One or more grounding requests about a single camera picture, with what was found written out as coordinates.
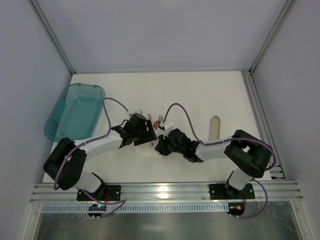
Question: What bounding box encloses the black fork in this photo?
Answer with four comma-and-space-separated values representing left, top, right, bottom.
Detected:
158, 115, 164, 123

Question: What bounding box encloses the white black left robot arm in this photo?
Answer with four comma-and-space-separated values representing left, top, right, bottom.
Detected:
43, 113, 157, 200

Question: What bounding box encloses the black controller board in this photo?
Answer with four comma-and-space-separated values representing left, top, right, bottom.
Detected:
227, 202, 246, 217
88, 203, 107, 219

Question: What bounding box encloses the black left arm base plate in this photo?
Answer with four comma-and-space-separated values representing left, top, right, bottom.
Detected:
76, 184, 121, 202

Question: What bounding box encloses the iridescent pink spoon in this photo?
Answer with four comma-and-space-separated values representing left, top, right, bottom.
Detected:
153, 120, 161, 129

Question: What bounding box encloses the right black controller board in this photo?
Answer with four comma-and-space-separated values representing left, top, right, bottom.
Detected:
227, 202, 246, 217

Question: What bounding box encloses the aluminium right corner post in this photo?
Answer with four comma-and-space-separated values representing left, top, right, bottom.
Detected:
249, 0, 297, 75

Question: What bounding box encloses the aluminium front rail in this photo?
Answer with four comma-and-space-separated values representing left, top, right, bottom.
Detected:
29, 180, 304, 204

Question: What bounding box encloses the aluminium left corner post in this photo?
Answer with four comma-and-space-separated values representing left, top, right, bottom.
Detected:
28, 0, 76, 75

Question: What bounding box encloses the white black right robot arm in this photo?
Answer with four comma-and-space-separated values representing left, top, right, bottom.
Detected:
155, 128, 277, 199

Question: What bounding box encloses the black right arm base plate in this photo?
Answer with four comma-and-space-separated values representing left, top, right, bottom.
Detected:
208, 183, 255, 200

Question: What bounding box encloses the beige oval cutlery tray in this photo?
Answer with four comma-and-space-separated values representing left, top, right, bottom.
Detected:
208, 115, 221, 141

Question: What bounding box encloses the white slotted cable duct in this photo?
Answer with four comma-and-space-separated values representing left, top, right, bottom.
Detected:
41, 202, 229, 214

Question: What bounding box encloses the silver table knife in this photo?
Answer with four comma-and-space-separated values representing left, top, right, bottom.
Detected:
147, 113, 153, 121

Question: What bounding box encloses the aluminium right side rail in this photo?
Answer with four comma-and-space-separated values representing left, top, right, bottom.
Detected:
241, 69, 287, 181

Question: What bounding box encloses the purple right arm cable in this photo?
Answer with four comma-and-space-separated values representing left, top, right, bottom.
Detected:
163, 102, 277, 220

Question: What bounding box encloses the left black controller board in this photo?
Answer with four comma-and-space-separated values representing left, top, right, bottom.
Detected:
88, 203, 107, 219

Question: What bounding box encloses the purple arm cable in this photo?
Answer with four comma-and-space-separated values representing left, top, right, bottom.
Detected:
163, 102, 277, 220
53, 97, 131, 219

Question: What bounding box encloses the teal transparent plastic bin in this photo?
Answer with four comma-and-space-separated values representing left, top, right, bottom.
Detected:
44, 83, 105, 142

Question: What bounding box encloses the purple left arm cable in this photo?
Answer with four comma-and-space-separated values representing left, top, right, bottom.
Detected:
53, 97, 131, 219

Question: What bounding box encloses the aluminium corner post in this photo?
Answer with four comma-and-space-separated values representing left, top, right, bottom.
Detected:
28, 0, 76, 75
249, 0, 297, 75

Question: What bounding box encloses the aluminium rail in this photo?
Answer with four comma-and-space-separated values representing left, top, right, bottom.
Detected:
29, 180, 304, 204
241, 69, 287, 181

